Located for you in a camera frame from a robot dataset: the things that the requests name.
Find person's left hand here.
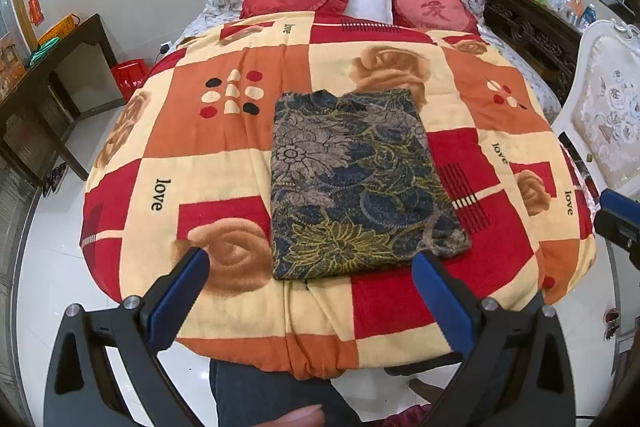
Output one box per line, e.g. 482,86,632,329
262,404,326,427

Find white floral upholstered chair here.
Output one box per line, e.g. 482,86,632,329
550,19,640,202

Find pink-faced red heart pillow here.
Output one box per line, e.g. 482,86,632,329
391,0,483,35

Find orange gift box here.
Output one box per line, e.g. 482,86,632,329
0,42,28,95

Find dark wooden side table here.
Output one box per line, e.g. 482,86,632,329
0,13,126,182

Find dark slipper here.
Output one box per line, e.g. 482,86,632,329
602,308,622,342

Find carved dark wooden cabinet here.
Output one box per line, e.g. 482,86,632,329
472,0,583,105

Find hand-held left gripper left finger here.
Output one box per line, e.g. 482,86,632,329
42,247,211,427

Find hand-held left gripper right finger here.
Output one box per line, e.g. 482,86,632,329
411,251,583,427

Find red plastic basket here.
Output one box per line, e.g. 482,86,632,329
111,59,148,98

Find person's legs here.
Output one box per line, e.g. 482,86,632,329
210,359,361,427

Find yellow box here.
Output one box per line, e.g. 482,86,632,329
40,14,82,45

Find dark floral shirt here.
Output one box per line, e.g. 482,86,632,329
270,89,472,282

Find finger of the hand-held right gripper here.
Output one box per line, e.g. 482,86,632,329
594,189,640,268

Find dark red cloth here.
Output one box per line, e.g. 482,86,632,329
380,403,436,427

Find lace-edged bed cover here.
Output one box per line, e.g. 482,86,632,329
557,132,601,210

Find orange red printed blanket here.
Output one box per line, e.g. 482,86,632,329
80,19,597,380

